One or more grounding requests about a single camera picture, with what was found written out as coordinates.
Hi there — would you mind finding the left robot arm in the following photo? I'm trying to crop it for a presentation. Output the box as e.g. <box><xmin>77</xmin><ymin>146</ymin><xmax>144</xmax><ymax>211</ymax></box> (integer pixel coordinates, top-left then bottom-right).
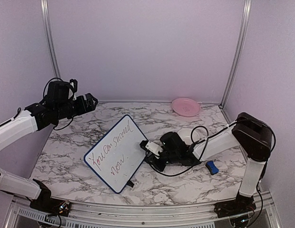
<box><xmin>0</xmin><ymin>78</ymin><xmax>98</xmax><ymax>211</ymax></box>

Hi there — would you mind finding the aluminium frame post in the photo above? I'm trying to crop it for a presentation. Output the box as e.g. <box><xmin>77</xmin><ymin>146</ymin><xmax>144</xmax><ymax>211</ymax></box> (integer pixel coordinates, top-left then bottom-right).
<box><xmin>40</xmin><ymin>0</ymin><xmax>61</xmax><ymax>79</ymax></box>
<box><xmin>220</xmin><ymin>0</ymin><xmax>252</xmax><ymax>109</ymax></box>

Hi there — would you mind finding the left aluminium frame post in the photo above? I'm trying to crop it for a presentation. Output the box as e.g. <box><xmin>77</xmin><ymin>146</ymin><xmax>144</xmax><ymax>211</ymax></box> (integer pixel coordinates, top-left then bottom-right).
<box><xmin>40</xmin><ymin>0</ymin><xmax>61</xmax><ymax>79</ymax></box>

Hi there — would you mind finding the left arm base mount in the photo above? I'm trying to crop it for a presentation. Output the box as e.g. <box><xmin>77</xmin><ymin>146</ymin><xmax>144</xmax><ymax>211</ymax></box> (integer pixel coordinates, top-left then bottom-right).
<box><xmin>30</xmin><ymin>198</ymin><xmax>71</xmax><ymax>217</ymax></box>

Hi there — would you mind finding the right aluminium frame post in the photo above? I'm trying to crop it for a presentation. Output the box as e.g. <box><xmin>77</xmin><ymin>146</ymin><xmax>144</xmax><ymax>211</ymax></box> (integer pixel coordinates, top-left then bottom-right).
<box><xmin>220</xmin><ymin>0</ymin><xmax>252</xmax><ymax>109</ymax></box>

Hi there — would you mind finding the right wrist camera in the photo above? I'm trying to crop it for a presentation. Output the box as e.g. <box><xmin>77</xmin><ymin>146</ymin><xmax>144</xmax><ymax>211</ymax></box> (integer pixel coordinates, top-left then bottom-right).
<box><xmin>139</xmin><ymin>140</ymin><xmax>163</xmax><ymax>159</ymax></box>

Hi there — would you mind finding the orange and white bowl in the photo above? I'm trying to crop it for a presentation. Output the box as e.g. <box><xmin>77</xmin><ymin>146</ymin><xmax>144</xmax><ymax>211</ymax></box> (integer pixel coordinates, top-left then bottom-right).
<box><xmin>177</xmin><ymin>128</ymin><xmax>200</xmax><ymax>145</ymax></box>

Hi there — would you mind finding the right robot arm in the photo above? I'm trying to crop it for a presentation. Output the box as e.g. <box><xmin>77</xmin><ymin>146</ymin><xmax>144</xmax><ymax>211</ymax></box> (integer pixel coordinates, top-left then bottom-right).
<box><xmin>139</xmin><ymin>112</ymin><xmax>276</xmax><ymax>213</ymax></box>

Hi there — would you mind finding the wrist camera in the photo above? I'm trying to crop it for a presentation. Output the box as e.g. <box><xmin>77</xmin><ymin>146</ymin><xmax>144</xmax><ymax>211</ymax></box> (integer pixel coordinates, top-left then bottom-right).
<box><xmin>139</xmin><ymin>140</ymin><xmax>163</xmax><ymax>159</ymax></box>
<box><xmin>69</xmin><ymin>79</ymin><xmax>78</xmax><ymax>101</ymax></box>

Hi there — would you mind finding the small blue-framed whiteboard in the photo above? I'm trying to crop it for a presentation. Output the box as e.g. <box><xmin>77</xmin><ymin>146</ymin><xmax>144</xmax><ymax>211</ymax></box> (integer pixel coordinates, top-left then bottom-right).
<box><xmin>83</xmin><ymin>114</ymin><xmax>147</xmax><ymax>194</ymax></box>

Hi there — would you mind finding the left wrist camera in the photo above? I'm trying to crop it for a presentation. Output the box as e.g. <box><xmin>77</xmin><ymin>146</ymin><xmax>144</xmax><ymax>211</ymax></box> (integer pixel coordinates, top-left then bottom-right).
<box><xmin>69</xmin><ymin>79</ymin><xmax>78</xmax><ymax>101</ymax></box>

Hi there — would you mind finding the front aluminium rail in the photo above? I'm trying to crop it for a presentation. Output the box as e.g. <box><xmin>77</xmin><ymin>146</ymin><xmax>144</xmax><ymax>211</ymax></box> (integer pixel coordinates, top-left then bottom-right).
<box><xmin>3</xmin><ymin>191</ymin><xmax>282</xmax><ymax>228</ymax></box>

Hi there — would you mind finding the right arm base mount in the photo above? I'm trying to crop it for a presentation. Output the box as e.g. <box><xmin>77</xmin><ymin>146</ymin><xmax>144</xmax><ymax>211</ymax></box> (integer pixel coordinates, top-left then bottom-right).
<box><xmin>214</xmin><ymin>199</ymin><xmax>256</xmax><ymax>218</ymax></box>

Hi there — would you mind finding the pink plate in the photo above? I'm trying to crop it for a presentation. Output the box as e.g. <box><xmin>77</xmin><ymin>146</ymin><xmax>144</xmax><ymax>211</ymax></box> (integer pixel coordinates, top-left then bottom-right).
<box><xmin>171</xmin><ymin>98</ymin><xmax>201</xmax><ymax>117</ymax></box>

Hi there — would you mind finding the blue whiteboard eraser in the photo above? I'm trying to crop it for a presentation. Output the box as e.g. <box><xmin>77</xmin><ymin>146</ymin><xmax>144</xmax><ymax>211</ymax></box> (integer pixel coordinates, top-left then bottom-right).
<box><xmin>206</xmin><ymin>161</ymin><xmax>219</xmax><ymax>175</ymax></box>

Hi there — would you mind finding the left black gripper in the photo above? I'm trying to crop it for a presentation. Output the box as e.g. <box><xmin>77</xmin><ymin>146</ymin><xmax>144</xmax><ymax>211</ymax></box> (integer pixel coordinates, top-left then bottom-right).
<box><xmin>55</xmin><ymin>93</ymin><xmax>98</xmax><ymax>120</ymax></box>

